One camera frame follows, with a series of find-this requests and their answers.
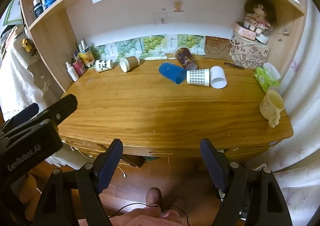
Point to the gold hanging ornament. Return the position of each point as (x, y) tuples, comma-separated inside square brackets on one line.
[(27, 45)]

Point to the grey checked paper cup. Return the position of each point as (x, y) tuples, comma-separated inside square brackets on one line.
[(197, 77)]

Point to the person's pink clothing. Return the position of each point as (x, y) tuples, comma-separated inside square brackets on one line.
[(145, 218)]

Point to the blue plastic cup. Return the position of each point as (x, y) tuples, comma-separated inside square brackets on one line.
[(172, 72)]

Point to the wooden desk hutch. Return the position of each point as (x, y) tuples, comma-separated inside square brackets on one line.
[(47, 41)]

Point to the pink round tin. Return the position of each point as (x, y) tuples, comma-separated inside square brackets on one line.
[(243, 31)]

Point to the dark pen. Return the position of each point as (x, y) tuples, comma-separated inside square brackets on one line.
[(233, 65)]

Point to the letter print box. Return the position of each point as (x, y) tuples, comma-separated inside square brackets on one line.
[(250, 57)]

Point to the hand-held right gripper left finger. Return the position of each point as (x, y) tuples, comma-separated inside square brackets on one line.
[(110, 163)]

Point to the brown sleeved paper cup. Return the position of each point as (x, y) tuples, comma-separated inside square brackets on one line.
[(131, 62)]

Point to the small white bottle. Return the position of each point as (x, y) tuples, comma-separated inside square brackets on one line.
[(72, 72)]

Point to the yellow plush toy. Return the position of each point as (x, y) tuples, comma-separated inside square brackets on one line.
[(30, 188)]

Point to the dark blue bottle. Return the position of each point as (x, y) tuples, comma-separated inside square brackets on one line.
[(38, 8)]

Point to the bear wall sticker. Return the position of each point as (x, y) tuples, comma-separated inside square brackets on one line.
[(178, 7)]

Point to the wooden desk drawer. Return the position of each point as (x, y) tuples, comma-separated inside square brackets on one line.
[(187, 152)]

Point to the white spray bottle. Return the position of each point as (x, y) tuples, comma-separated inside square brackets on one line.
[(83, 46)]

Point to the pink jar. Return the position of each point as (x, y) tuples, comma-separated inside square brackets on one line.
[(78, 67)]

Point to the white panda print cup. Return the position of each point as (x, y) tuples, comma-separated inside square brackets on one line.
[(103, 65)]

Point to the plain white cup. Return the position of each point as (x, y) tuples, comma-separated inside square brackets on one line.
[(217, 74)]

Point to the green tissue pack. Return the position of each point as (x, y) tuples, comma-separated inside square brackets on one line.
[(265, 77)]

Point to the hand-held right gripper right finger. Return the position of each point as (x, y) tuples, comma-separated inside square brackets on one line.
[(213, 163)]

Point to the white floral curtain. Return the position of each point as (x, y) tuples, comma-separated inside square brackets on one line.
[(302, 116)]

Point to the cream ceramic mug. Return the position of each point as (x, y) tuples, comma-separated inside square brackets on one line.
[(268, 109)]

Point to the brown drawn cardboard card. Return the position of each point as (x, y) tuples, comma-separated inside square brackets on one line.
[(217, 46)]

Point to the pink knit slipper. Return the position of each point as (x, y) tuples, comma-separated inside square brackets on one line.
[(178, 204), (153, 197)]

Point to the grape print box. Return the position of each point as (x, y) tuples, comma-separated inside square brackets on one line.
[(106, 52), (127, 48), (191, 42), (152, 46)]

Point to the blue box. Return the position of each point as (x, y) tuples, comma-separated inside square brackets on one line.
[(52, 0)]

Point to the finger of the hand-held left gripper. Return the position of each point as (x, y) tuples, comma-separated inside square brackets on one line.
[(66, 106), (27, 112)]

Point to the dark patterned paper cup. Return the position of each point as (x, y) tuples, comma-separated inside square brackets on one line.
[(185, 57)]

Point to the white knit blanket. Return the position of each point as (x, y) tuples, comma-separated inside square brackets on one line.
[(17, 83)]

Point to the brown haired doll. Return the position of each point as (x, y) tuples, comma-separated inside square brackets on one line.
[(257, 16)]

